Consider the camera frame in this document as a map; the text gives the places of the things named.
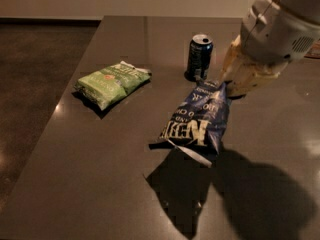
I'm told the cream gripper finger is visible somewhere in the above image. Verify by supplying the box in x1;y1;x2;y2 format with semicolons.
219;44;235;82
227;81;261;97

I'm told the blue Kettle chip bag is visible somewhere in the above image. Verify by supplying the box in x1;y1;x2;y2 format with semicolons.
160;81;231;167

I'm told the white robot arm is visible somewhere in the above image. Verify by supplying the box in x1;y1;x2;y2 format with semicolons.
219;0;320;98

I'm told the green Kettle chip bag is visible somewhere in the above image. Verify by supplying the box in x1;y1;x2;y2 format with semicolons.
74;61;151;111

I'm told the dark blue soda can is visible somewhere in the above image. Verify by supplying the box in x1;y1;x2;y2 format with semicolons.
185;34;213;81

